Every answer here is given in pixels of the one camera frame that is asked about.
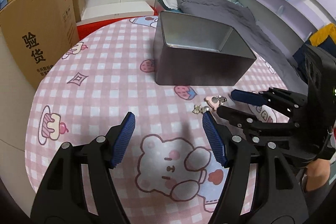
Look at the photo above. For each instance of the grey bed duvet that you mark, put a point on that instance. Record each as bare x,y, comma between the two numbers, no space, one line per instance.
243,21

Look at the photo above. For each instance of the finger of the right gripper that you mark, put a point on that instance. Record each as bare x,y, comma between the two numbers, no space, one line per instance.
237,118
250,98

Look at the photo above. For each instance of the pink checkered tablecloth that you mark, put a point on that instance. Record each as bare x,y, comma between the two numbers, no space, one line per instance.
168,173

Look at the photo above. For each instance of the silver earring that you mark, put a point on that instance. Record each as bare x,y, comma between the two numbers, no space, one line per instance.
199,109

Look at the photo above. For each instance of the brown cardboard box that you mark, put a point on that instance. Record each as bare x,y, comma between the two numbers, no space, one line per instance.
38,33

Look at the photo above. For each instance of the pink bow hair clip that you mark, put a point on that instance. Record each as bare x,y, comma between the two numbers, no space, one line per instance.
214,102

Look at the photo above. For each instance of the person's right hand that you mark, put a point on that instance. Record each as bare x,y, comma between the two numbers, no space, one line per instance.
317,174

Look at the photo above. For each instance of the yellow blue garment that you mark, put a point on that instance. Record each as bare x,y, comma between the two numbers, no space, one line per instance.
324,38

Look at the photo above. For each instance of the white low cabinet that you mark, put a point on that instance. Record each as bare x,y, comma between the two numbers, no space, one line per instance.
116,11

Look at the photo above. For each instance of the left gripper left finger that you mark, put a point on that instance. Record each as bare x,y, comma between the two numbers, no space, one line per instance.
119,137

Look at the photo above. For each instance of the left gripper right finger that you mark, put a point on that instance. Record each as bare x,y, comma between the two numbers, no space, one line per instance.
219,138

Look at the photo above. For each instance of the small cardboard box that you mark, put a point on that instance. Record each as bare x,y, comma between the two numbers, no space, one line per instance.
79,8

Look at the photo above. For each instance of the dark metal tin box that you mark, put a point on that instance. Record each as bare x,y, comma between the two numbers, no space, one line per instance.
194,51

